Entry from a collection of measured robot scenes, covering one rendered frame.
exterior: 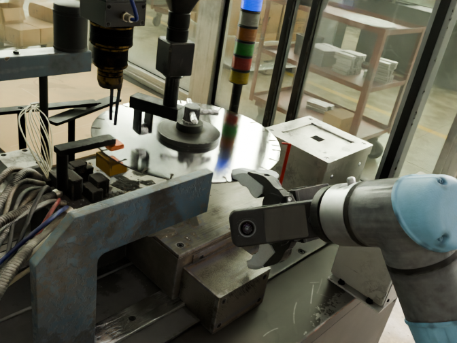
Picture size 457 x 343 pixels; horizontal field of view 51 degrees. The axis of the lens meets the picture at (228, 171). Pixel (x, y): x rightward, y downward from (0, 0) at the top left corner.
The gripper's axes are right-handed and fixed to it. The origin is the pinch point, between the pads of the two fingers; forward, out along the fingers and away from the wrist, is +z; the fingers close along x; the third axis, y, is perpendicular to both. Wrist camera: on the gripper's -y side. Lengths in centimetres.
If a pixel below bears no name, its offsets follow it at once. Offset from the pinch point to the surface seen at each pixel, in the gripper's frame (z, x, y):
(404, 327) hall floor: 65, -63, 110
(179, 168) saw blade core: 2.6, 9.2, -6.9
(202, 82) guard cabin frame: 59, 36, 34
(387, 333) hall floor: 66, -63, 101
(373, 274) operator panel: -6.2, -13.5, 21.1
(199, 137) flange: 7.9, 14.0, 0.5
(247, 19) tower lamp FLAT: 17.4, 38.6, 22.2
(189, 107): 8.1, 19.4, -0.3
